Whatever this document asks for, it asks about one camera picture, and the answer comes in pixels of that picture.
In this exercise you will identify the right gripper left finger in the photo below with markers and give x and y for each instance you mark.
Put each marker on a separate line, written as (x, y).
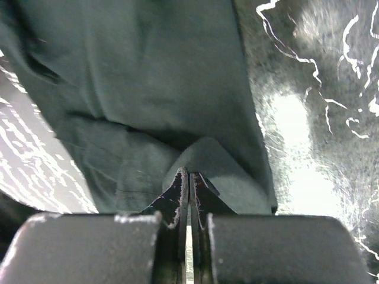
(148, 247)

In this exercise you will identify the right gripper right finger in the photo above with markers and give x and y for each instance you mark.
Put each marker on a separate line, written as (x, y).
(233, 248)

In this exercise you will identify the black t shirt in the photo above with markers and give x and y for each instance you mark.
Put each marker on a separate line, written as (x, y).
(135, 90)

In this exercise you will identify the black marble pattern mat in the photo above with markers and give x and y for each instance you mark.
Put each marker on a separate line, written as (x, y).
(313, 71)

